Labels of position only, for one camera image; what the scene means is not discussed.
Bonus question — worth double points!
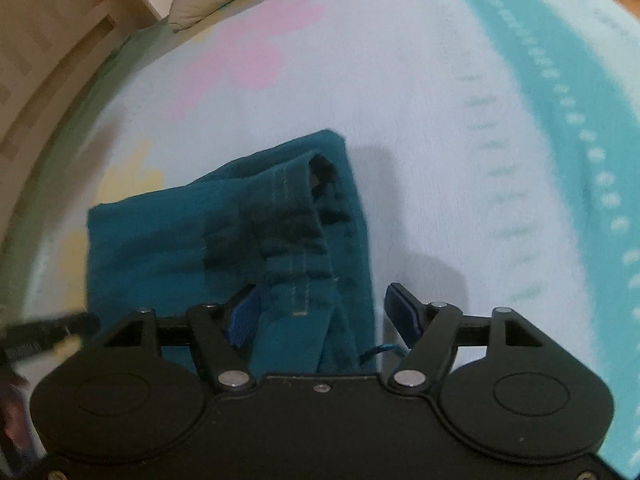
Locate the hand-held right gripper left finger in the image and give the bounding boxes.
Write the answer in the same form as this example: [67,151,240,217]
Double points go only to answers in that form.
[100,284,264,394]

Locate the teal pants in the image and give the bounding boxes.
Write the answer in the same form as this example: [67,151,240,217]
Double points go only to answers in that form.
[86,129,402,376]

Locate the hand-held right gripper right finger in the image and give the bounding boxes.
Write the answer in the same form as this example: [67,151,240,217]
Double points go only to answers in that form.
[384,282,547,392]

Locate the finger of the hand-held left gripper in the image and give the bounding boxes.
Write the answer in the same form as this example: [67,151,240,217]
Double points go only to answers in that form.
[0,312,99,363]

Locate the wooden bed frame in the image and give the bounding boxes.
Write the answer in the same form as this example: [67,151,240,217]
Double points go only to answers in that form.
[0,0,168,241]

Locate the pale fleece blanket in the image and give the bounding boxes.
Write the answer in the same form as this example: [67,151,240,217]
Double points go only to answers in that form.
[0,0,640,476]

